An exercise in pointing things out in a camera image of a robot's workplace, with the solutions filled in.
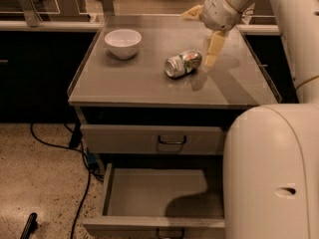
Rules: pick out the closed top drawer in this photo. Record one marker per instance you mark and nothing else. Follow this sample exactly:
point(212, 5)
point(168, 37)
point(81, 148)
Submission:
point(153, 139)

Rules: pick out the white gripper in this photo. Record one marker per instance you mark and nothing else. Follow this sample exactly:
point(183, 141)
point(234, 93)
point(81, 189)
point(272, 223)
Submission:
point(218, 13)

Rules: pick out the white ceramic bowl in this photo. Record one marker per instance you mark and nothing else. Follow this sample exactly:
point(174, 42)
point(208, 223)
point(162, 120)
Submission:
point(123, 43)

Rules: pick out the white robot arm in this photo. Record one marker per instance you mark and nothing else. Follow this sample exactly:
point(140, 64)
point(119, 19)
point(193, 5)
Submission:
point(271, 153)

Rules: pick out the grey metal drawer cabinet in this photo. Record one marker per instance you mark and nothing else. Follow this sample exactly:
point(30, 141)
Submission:
point(159, 141)

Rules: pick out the open middle drawer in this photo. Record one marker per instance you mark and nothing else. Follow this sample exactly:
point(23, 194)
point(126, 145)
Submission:
point(160, 203)

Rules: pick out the black object on floor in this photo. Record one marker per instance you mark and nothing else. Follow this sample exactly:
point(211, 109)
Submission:
point(30, 226)

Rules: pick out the crushed 7up can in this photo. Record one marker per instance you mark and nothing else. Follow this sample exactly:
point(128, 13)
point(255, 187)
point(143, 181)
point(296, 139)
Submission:
point(182, 64)

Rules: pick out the dark counter cabinet behind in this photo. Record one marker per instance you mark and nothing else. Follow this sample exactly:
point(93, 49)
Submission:
point(48, 76)

